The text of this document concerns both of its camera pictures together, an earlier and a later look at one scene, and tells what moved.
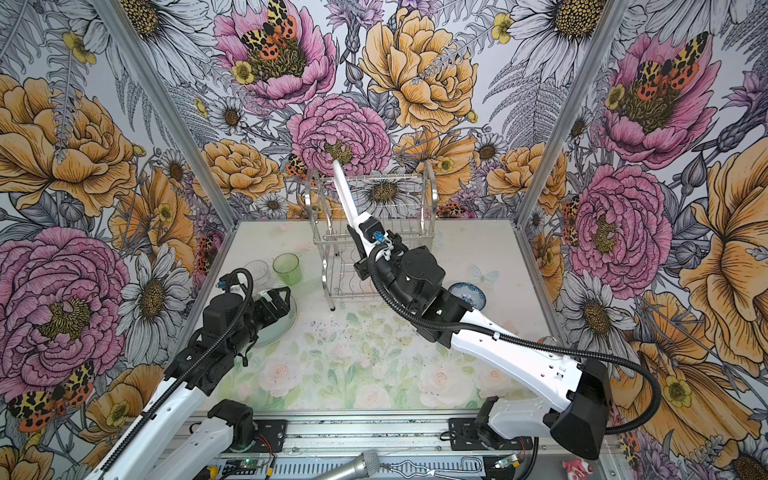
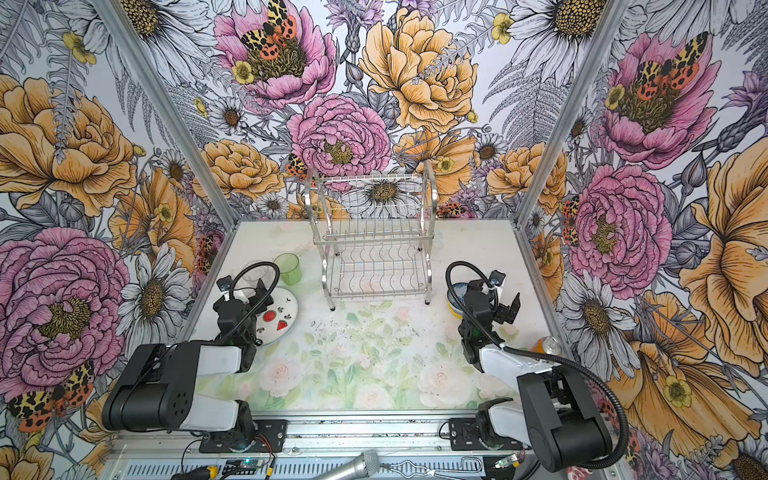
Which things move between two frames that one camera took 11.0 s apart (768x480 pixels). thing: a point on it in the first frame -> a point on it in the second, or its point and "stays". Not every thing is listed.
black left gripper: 282,307 -> 217,305
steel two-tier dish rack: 404,204 stays
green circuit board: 240,466 stays
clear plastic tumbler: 259,271 stays
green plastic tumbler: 287,266 stays
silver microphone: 367,465 stays
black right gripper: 358,265 -> 507,314
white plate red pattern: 346,192 -> 278,321
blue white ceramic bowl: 469,294 stays
